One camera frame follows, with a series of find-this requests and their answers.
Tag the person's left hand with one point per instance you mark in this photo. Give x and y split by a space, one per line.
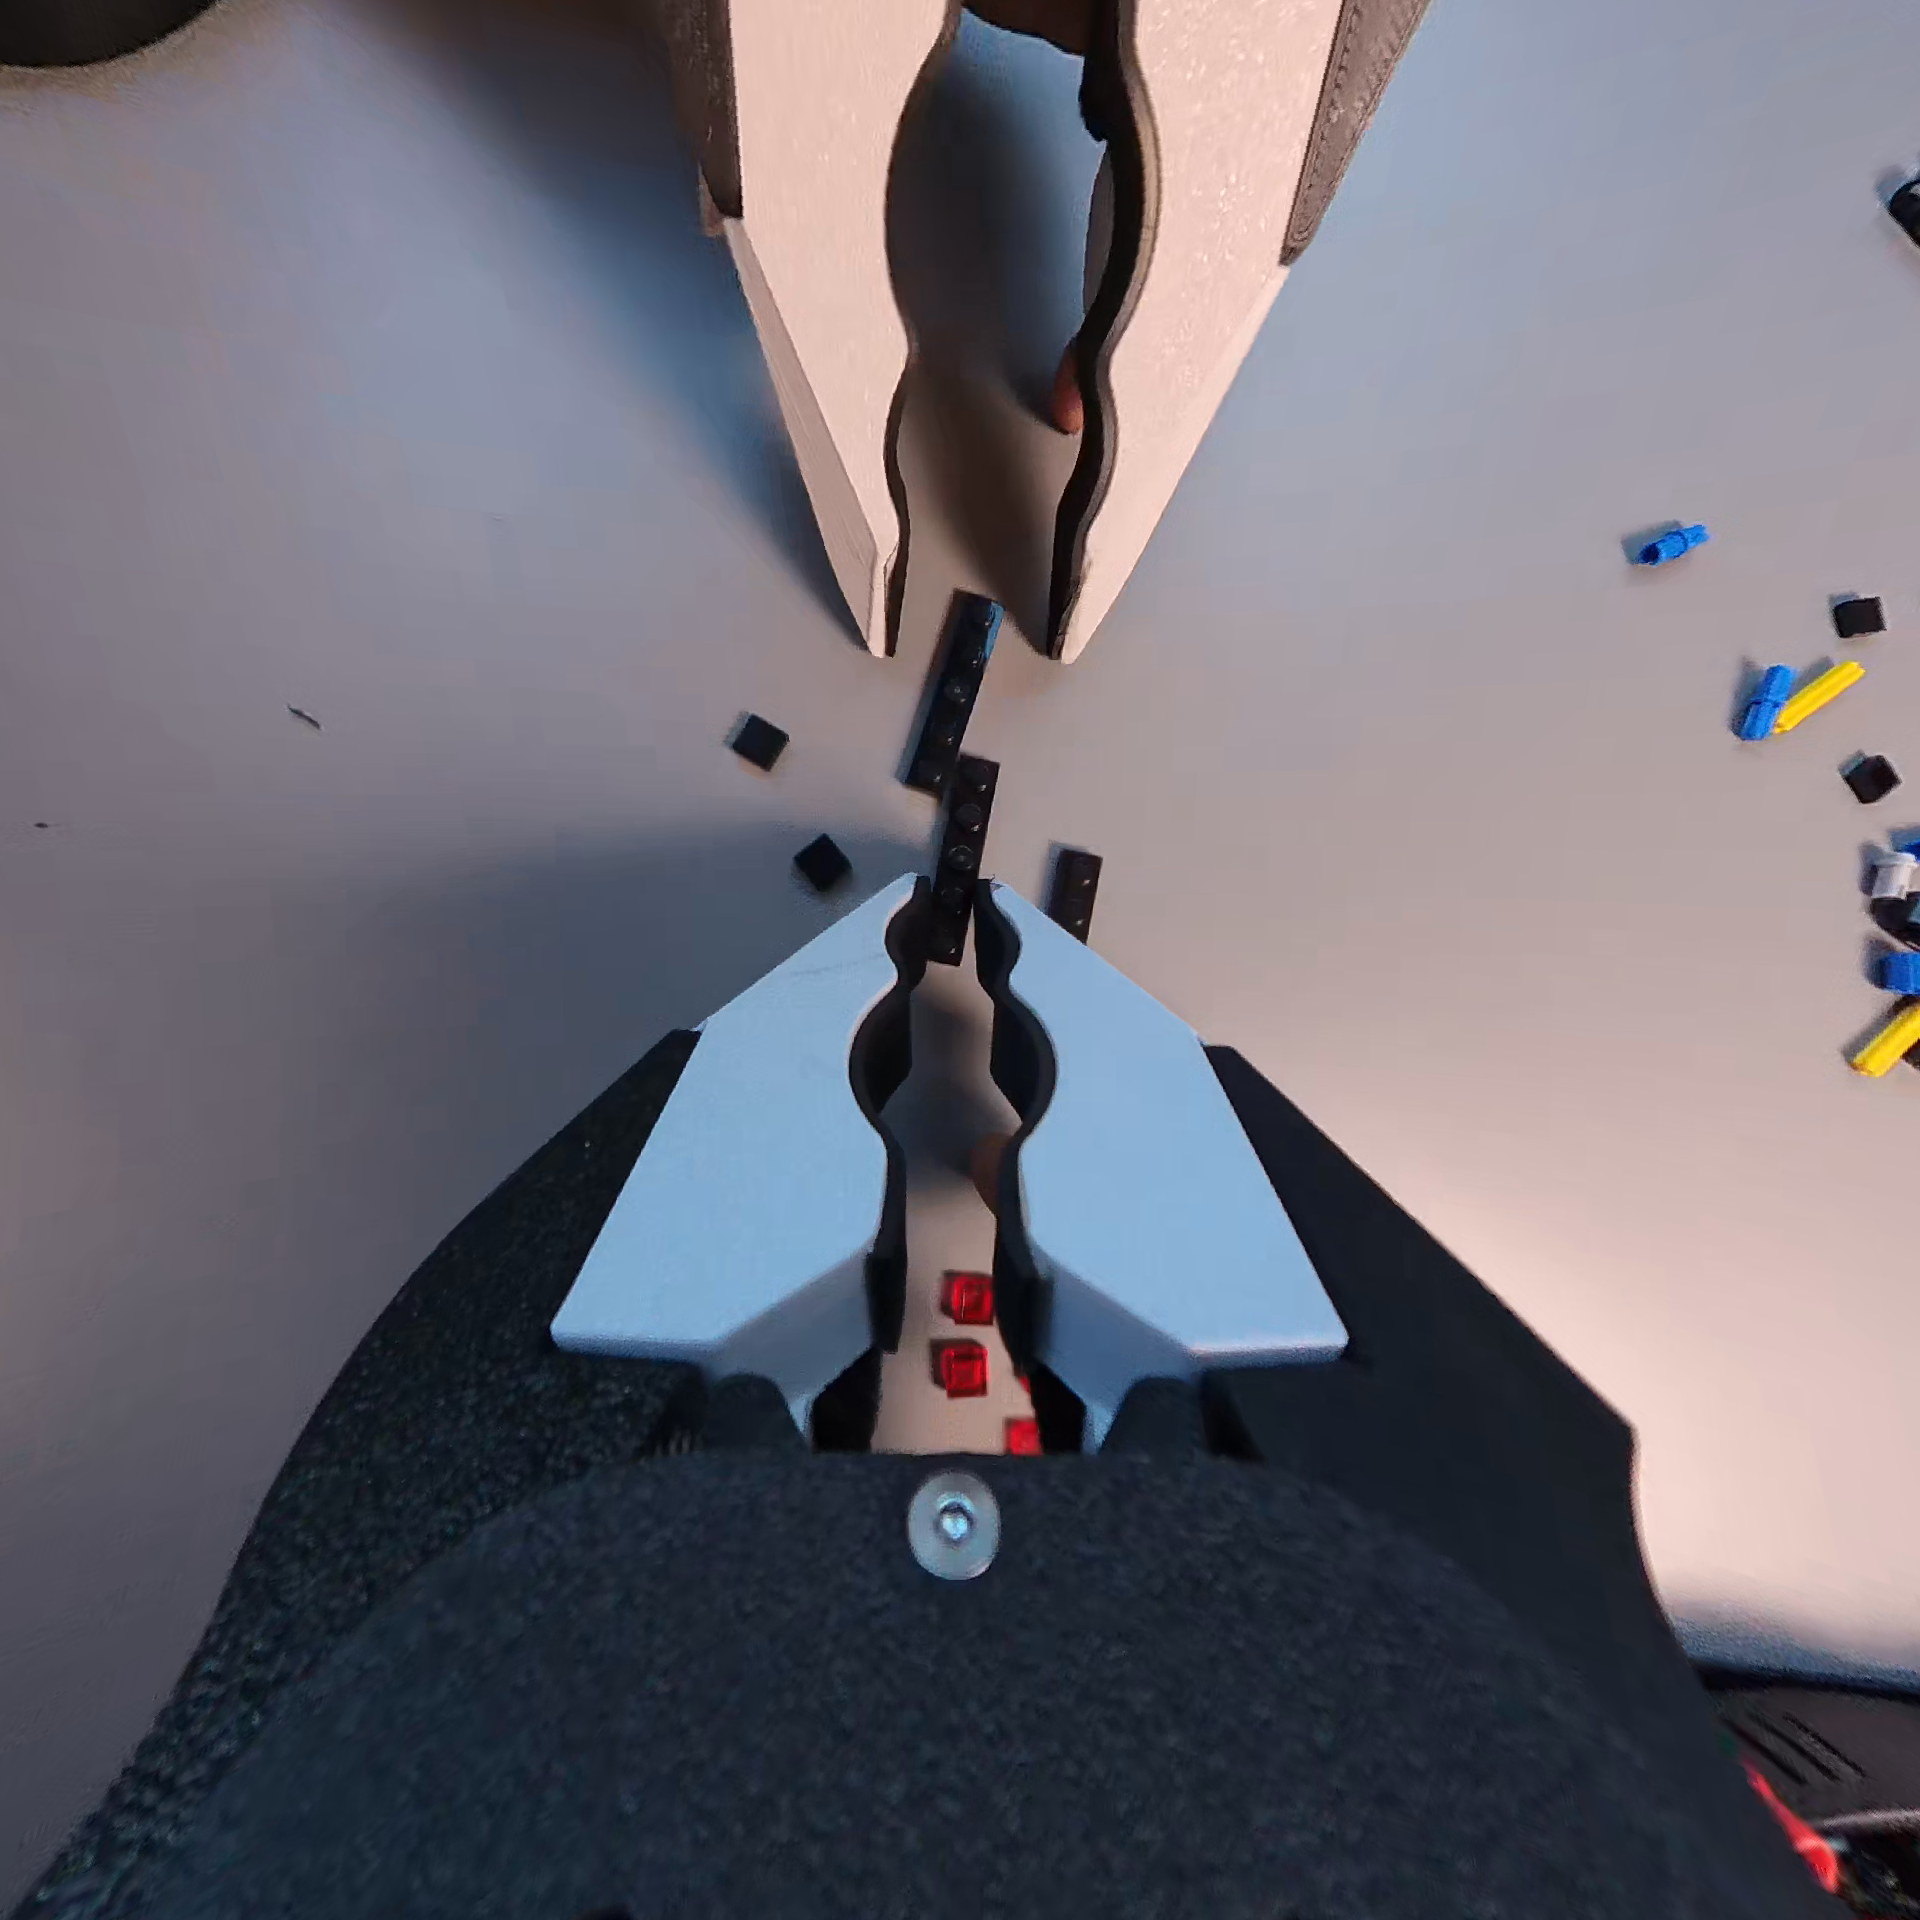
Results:
1066 394

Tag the long black lego plate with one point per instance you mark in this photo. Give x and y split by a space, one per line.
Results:
1074 894
963 826
954 691

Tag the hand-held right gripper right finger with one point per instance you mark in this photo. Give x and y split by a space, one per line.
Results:
1184 1202

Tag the black lego connector assembly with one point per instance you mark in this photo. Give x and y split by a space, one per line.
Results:
1905 206

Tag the black chair armrest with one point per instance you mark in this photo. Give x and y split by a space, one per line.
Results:
90 24

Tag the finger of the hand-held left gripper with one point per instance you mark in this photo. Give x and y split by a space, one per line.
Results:
1213 224
818 224

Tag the partly built lego car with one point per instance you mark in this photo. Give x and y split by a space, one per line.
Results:
1829 1786

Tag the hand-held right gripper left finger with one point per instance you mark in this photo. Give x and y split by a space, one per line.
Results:
721 1202

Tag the pile of colourful lego pieces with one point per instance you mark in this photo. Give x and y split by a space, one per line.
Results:
1815 698

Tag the tiny black lego piece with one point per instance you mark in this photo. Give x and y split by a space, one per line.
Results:
821 866
757 741

